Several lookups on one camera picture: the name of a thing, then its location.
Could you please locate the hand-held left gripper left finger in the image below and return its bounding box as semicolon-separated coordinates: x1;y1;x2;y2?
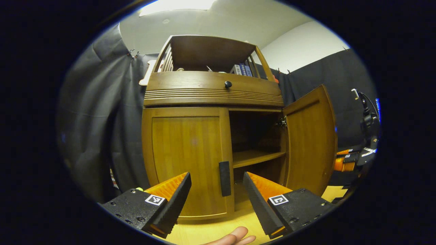
101;171;192;239

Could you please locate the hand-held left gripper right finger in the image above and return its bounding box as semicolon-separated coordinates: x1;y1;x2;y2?
243;171;337;240

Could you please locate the wooden cabinet door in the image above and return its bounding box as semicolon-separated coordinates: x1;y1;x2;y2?
282;84;338;197
142;107;235;220

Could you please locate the wooden double-door shoe cabinet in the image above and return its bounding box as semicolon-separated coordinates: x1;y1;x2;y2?
141;35;338;222

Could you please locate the wooden cabinet drawer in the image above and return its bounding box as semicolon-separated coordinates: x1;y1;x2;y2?
145;71;283;101

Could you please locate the wooden inner shelf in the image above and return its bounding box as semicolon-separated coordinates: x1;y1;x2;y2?
233;150;286;169

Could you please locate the black backdrop cloth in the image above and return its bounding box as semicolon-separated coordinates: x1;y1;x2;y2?
56;22;380;205

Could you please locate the black door handle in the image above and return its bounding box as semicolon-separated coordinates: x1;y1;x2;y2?
219;161;232;197

